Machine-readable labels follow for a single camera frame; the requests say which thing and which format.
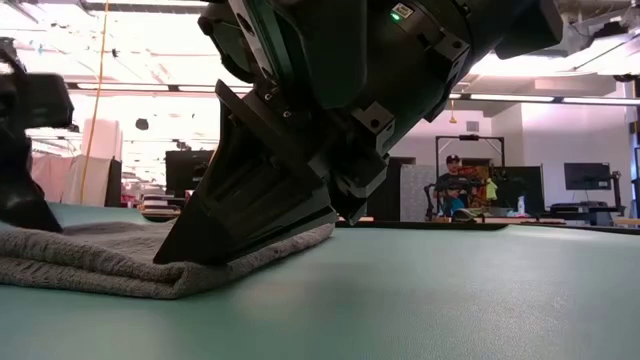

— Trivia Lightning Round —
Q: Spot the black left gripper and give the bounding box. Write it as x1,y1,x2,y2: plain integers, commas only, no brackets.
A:
0,49,75,232

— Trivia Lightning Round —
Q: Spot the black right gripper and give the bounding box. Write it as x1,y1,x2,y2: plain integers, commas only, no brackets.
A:
154,0,481,264

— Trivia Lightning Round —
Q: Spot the grey towel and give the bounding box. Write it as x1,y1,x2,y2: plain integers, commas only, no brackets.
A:
0,219,335,300

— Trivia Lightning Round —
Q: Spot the pale cloth partition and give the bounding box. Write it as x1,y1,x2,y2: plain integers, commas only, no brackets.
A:
29,153,124,209

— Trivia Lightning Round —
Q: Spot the person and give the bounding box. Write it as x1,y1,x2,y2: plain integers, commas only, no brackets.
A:
433,153,475,222

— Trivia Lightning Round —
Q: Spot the green table mat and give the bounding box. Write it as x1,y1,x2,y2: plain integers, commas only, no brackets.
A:
0,202,640,360

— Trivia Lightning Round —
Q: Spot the black metal gantry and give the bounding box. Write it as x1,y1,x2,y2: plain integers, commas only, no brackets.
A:
434,134,506,166

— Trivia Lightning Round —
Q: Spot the black display panel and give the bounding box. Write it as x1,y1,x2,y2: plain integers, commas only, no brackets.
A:
492,165,545,216

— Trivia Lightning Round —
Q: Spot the ceiling light strip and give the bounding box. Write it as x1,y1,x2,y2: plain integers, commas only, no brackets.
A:
562,96,640,106
469,93,556,103

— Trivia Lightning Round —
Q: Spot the black desk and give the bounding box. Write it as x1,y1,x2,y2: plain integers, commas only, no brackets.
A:
548,201,626,227

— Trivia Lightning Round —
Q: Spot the yellow cable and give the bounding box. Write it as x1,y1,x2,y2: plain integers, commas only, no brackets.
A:
79,0,111,205

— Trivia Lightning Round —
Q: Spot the black table frame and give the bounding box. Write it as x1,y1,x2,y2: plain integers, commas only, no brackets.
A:
334,219,640,236

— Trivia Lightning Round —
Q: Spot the black wall monitor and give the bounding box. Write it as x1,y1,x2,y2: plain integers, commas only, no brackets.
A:
563,162,612,191

